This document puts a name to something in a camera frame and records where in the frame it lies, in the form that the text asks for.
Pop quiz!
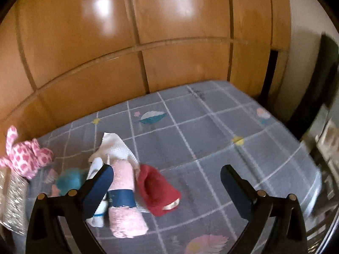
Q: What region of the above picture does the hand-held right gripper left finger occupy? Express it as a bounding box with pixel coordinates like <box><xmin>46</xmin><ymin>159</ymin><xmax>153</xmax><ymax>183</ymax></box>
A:
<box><xmin>25</xmin><ymin>163</ymin><xmax>115</xmax><ymax>254</ymax></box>

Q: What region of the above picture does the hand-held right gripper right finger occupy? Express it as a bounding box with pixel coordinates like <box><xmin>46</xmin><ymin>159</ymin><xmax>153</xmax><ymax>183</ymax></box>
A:
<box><xmin>220</xmin><ymin>164</ymin><xmax>309</xmax><ymax>254</ymax></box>

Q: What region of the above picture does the white roll with blue band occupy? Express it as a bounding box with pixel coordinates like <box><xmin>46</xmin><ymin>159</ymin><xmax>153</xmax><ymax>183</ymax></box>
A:
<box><xmin>86</xmin><ymin>157</ymin><xmax>109</xmax><ymax>228</ymax></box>

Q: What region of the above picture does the pink towel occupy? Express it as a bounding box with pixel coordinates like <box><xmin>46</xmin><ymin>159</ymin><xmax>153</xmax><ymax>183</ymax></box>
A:
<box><xmin>107</xmin><ymin>159</ymin><xmax>149</xmax><ymax>239</ymax></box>

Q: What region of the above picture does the white paper towel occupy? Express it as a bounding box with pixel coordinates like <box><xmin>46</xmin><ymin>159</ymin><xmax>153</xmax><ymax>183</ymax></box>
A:
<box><xmin>89</xmin><ymin>132</ymin><xmax>139</xmax><ymax>170</ymax></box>

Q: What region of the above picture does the pink spotted plush toy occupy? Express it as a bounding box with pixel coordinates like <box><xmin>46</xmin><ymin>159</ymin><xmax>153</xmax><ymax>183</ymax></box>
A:
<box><xmin>0</xmin><ymin>126</ymin><xmax>55</xmax><ymax>180</ymax></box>

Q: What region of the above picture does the silver ornate tissue box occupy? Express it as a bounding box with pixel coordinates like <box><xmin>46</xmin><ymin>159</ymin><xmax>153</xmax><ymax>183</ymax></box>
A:
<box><xmin>0</xmin><ymin>168</ymin><xmax>29</xmax><ymax>235</ymax></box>

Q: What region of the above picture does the wooden wardrobe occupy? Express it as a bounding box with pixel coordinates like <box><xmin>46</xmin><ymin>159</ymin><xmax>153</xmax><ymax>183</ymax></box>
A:
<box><xmin>0</xmin><ymin>0</ymin><xmax>292</xmax><ymax>149</ymax></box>

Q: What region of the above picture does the dark furniture piece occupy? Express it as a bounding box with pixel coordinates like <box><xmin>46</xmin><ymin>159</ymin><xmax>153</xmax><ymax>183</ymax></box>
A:
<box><xmin>287</xmin><ymin>32</ymin><xmax>339</xmax><ymax>138</ymax></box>

